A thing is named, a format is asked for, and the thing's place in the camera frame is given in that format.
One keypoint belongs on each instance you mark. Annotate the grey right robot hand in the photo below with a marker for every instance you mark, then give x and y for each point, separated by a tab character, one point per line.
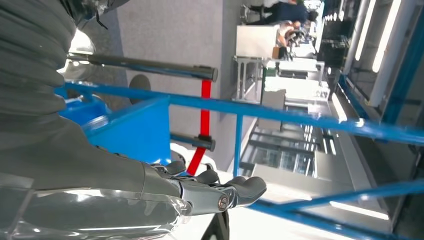
82	172

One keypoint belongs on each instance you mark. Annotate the blue metal shelf rack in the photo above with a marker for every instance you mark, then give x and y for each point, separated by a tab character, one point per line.
139	132

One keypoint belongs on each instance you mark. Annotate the steel workbench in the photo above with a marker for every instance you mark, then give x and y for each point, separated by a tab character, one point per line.
291	87

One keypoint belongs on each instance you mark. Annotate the blue plastic bin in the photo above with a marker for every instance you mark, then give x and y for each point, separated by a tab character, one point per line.
76	111

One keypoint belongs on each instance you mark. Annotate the red barrier belt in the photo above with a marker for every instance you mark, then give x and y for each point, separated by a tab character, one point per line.
206	109

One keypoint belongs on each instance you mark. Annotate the grey box cabinet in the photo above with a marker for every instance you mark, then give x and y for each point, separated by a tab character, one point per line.
271	109

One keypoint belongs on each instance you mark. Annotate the white desk cabinet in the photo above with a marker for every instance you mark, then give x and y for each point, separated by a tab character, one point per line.
256	41

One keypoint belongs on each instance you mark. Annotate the long ceiling light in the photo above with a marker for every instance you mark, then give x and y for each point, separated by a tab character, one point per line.
386	36
364	30

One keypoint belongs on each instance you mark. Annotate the chrome stanchion post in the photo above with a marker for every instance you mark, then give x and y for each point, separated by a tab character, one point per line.
149	66
203	142

